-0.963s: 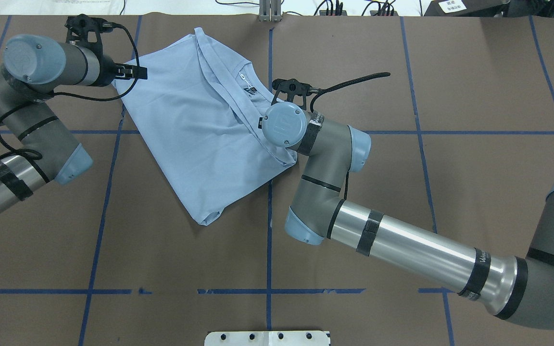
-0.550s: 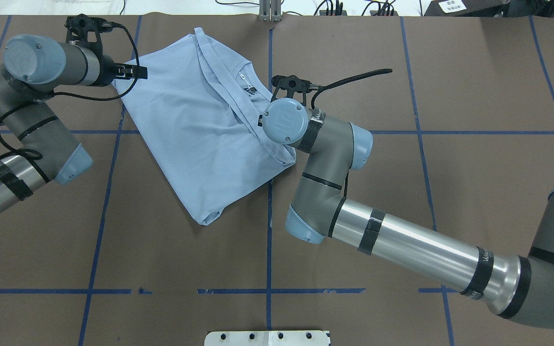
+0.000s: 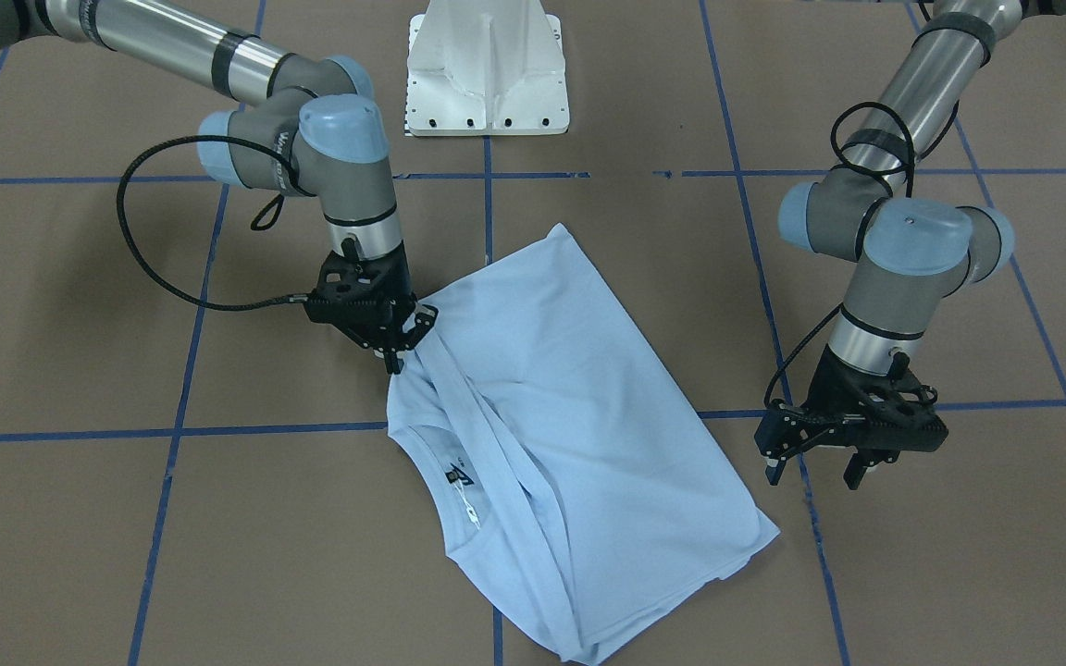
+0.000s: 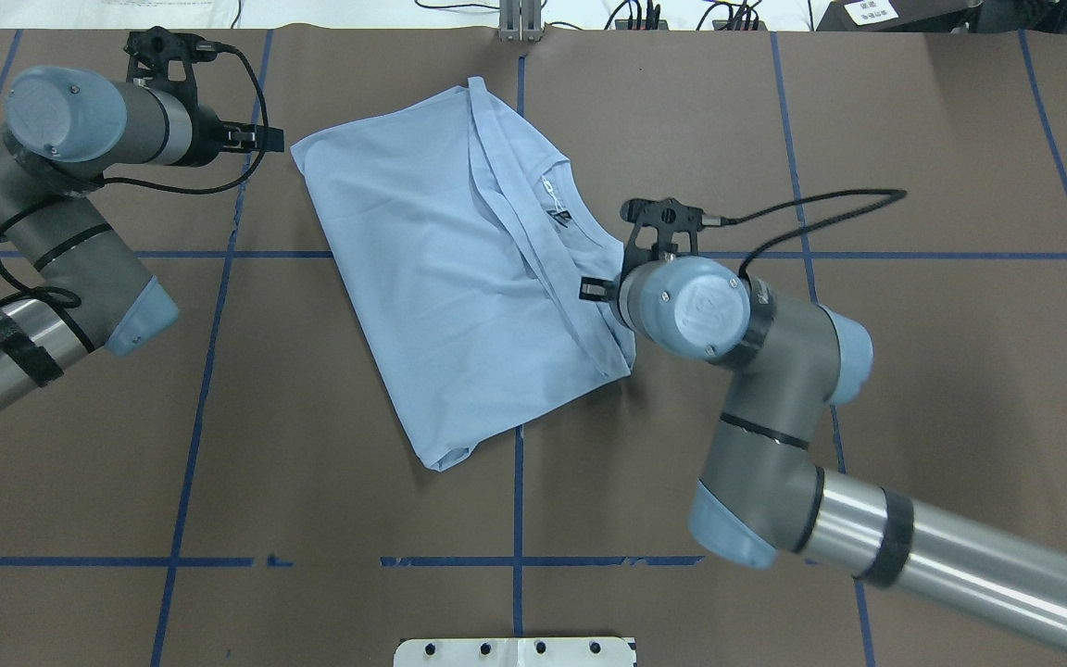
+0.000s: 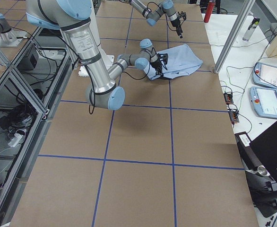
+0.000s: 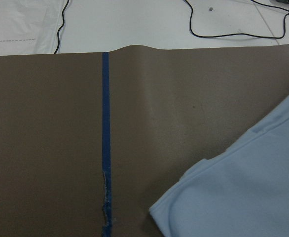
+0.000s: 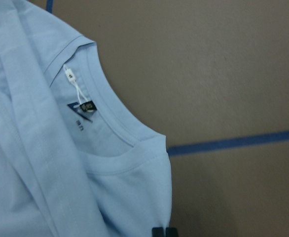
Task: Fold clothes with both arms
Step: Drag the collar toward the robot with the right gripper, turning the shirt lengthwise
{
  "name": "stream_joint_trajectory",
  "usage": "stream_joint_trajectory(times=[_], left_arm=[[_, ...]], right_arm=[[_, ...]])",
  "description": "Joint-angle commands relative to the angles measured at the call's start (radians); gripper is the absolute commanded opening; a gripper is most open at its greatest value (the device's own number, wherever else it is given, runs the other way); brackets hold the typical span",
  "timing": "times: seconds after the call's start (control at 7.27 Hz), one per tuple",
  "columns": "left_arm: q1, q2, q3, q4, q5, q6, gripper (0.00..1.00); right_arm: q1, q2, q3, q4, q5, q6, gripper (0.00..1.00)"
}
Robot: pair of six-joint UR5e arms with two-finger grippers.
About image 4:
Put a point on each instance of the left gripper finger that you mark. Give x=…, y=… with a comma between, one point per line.
x=249, y=139

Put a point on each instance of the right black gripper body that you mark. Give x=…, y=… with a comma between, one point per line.
x=600, y=289

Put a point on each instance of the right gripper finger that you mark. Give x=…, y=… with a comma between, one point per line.
x=593, y=289

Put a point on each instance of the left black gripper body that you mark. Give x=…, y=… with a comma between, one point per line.
x=207, y=135

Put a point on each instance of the light blue t-shirt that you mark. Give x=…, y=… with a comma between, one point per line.
x=462, y=241

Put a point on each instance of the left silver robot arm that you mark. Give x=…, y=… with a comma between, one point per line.
x=76, y=285

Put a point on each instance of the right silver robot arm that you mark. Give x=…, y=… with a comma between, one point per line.
x=760, y=492

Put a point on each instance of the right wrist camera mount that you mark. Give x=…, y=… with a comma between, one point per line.
x=676, y=226

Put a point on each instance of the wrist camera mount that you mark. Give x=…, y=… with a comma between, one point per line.
x=676, y=226
x=164, y=60

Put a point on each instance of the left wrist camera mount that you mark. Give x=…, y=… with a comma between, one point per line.
x=164, y=60

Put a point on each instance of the aluminium frame post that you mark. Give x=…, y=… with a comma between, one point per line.
x=520, y=21

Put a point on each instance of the white camera mast pedestal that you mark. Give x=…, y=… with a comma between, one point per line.
x=518, y=651

